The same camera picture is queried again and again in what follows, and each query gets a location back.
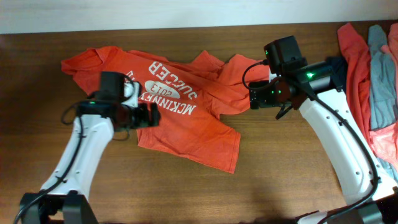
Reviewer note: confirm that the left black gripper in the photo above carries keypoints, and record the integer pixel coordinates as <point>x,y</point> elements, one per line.
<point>139,117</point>

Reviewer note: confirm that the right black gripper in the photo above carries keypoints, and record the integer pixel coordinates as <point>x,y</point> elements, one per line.
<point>264,100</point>

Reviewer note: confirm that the orange soccer t-shirt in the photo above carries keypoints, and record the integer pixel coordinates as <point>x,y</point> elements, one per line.
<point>190,97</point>

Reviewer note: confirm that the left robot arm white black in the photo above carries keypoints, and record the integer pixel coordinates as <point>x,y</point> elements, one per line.
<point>68,188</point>

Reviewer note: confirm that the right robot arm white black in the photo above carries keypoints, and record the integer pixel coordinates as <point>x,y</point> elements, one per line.
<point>370,194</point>

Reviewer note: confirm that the navy garment in pile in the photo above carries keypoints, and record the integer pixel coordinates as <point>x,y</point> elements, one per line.
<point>339,67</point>

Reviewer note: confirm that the red shirt in pile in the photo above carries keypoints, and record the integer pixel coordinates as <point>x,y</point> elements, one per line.
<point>356,53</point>

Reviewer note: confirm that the grey shirt in pile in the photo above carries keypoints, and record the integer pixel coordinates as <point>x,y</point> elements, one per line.
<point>383,96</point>

